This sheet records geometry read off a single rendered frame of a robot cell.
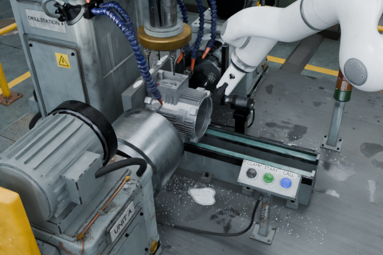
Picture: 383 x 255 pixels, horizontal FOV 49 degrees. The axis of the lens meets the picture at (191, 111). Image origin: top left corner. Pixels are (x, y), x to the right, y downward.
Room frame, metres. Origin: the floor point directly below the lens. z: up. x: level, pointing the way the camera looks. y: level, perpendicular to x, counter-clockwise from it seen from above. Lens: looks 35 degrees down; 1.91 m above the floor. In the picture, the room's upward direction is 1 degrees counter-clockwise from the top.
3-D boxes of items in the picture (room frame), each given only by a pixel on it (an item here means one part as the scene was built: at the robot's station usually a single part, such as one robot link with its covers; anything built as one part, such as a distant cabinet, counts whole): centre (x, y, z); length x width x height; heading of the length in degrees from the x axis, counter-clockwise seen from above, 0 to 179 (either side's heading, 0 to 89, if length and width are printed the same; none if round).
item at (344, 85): (1.32, -0.57, 1.10); 0.06 x 0.06 x 0.04
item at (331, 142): (1.32, -0.57, 1.01); 0.08 x 0.08 x 0.42; 65
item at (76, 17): (1.16, 0.36, 1.46); 0.18 x 0.11 x 0.13; 65
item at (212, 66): (1.58, -0.09, 1.04); 0.41 x 0.25 x 0.25; 155
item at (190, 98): (1.27, 0.05, 1.01); 0.20 x 0.19 x 0.19; 64
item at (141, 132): (0.95, 0.20, 1.04); 0.37 x 0.25 x 0.25; 155
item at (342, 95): (1.32, -0.57, 1.05); 0.06 x 0.06 x 0.04
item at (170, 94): (1.29, 0.08, 1.11); 0.12 x 0.11 x 0.07; 64
